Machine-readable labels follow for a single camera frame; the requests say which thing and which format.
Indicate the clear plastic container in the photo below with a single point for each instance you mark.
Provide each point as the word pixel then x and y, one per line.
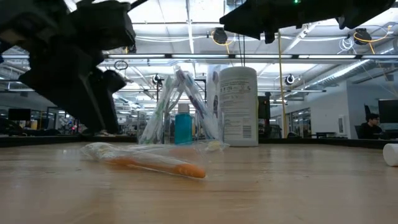
pixel 166 133

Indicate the black aluminium table frame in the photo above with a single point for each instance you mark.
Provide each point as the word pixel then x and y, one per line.
pixel 46 140

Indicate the green toothbrush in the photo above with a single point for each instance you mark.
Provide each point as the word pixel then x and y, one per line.
pixel 157 118

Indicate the long ceiling light strip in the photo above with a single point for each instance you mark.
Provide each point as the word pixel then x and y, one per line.
pixel 199 56

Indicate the orange toothbrush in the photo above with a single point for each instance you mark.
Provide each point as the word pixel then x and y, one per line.
pixel 186 170

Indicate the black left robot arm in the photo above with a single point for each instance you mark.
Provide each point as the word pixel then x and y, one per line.
pixel 31 18

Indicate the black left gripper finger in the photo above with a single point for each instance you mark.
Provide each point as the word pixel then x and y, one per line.
pixel 71 96
pixel 109 105

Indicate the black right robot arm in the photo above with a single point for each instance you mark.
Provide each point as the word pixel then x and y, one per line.
pixel 357 9

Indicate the purple toothbrush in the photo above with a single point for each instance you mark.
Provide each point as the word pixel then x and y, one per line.
pixel 197 102

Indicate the silver ceiling duct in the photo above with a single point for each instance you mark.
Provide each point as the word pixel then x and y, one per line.
pixel 342 74

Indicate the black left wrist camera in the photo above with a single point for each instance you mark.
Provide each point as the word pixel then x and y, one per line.
pixel 102 25

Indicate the person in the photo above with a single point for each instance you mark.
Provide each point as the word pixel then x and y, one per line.
pixel 370 127

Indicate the black computer monitor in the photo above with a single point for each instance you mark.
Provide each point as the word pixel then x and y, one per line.
pixel 19 114
pixel 388 110

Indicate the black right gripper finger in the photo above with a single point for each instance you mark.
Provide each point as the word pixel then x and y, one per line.
pixel 242 21

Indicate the small teal mouthwash bottle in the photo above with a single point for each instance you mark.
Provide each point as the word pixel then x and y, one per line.
pixel 183 126
pixel 391 154

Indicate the white wipes canister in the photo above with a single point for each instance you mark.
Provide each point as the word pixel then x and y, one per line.
pixel 237 105

